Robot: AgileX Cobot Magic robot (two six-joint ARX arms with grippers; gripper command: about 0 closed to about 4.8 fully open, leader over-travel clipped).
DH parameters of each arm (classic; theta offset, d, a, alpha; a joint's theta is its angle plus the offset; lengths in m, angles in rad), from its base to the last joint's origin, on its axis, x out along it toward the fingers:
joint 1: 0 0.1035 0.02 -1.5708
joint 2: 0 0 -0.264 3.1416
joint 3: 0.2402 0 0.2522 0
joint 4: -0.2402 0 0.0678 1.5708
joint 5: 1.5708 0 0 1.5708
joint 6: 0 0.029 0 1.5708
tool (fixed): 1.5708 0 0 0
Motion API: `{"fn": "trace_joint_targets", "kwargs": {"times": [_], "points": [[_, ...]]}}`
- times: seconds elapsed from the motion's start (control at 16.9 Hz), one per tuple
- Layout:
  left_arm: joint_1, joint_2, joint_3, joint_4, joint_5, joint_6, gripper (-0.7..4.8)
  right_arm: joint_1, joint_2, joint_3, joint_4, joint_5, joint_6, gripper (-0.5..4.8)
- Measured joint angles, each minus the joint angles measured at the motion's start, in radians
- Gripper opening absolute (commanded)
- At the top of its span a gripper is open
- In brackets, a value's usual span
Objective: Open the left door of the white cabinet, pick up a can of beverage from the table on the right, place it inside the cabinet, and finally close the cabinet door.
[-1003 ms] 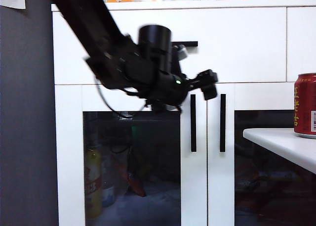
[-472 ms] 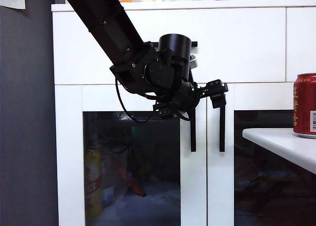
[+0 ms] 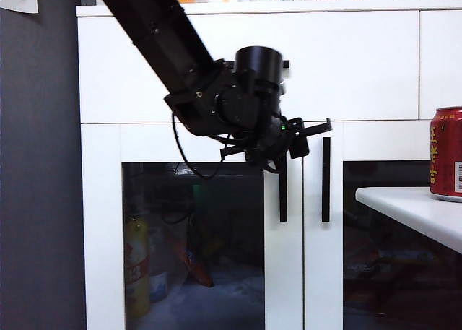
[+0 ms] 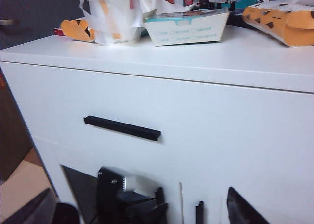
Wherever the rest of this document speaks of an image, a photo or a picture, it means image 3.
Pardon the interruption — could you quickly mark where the black vertical door handle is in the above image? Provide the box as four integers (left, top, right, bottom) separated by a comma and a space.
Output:
278, 156, 289, 222
321, 136, 331, 223

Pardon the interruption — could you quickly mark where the red beverage can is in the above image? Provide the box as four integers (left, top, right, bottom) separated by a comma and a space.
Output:
429, 106, 462, 203

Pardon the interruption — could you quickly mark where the white cabinet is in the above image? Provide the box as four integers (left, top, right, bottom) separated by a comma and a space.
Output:
74, 0, 462, 330

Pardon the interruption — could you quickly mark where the clear bottle blue label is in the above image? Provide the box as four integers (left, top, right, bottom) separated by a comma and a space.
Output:
148, 232, 169, 303

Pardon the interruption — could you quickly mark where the yellow detergent bottle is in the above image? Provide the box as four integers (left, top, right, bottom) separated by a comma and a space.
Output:
124, 216, 151, 320

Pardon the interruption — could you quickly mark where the white glass-panel cabinet door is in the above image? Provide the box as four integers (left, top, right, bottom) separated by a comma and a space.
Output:
81, 123, 303, 330
303, 121, 462, 330

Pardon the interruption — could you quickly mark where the orange snack bag blue print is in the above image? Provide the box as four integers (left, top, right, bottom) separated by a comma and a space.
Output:
172, 241, 214, 287

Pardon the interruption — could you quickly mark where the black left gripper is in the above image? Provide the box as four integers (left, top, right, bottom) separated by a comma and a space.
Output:
219, 117, 332, 172

